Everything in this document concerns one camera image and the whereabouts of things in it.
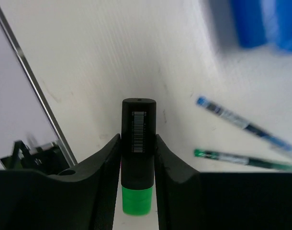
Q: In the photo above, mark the green cap black highlighter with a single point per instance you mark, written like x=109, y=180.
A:
x=138, y=137

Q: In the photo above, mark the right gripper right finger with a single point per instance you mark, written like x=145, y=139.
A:
x=191, y=200

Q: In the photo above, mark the blue divided plastic bin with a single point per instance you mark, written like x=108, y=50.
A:
x=260, y=22

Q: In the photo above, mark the metal table edge rail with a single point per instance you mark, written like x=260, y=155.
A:
x=63, y=144

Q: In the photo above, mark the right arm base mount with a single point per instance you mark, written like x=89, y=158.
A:
x=47, y=158

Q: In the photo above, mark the blue pen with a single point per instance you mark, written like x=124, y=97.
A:
x=243, y=123

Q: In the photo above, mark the green pen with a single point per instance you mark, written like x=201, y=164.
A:
x=242, y=160

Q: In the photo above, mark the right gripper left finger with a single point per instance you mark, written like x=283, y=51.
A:
x=82, y=197

